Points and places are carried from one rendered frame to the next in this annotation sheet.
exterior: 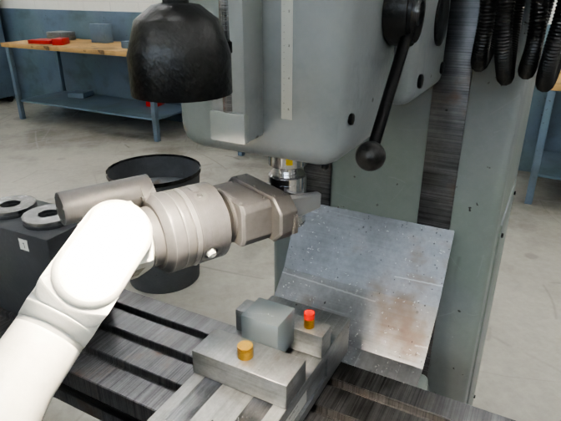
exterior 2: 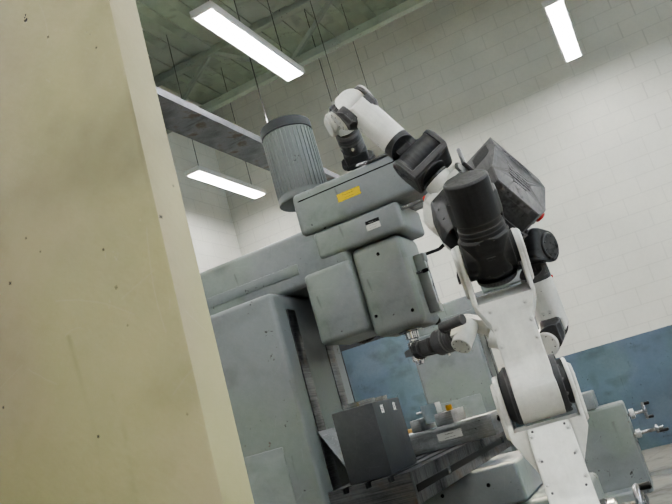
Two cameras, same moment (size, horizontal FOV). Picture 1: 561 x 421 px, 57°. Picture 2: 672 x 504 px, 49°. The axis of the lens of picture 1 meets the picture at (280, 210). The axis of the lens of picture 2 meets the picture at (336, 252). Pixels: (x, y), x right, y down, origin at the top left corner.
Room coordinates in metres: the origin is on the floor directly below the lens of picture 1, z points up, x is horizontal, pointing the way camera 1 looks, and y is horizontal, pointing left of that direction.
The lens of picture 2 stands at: (1.04, 2.52, 1.04)
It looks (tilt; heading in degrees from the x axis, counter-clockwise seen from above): 13 degrees up; 264
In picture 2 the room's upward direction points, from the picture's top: 16 degrees counter-clockwise
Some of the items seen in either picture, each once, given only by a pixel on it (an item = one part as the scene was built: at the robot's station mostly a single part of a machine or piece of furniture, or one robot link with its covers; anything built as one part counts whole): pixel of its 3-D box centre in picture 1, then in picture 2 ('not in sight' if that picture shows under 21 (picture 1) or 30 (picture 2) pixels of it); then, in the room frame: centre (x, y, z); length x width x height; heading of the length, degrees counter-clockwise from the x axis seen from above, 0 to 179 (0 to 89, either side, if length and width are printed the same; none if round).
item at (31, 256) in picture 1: (38, 256); (374, 436); (0.86, 0.46, 1.01); 0.22 x 0.12 x 0.20; 64
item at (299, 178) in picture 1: (287, 175); not in sight; (0.60, -0.01, 1.26); 0.05 x 0.05 x 0.01
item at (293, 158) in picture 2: not in sight; (294, 163); (0.82, -0.13, 2.05); 0.20 x 0.20 x 0.32
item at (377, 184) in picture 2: not in sight; (366, 198); (0.62, -0.02, 1.81); 0.47 x 0.26 x 0.16; 152
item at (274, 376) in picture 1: (248, 366); (450, 416); (0.57, 0.04, 1.00); 0.15 x 0.06 x 0.04; 62
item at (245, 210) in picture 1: (225, 217); (435, 344); (0.55, 0.06, 1.23); 0.13 x 0.12 x 0.10; 37
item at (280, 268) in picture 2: not in sight; (265, 281); (1.04, -0.24, 1.66); 0.80 x 0.23 x 0.20; 152
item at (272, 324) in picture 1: (268, 328); (432, 412); (0.62, 0.02, 1.02); 0.06 x 0.05 x 0.06; 62
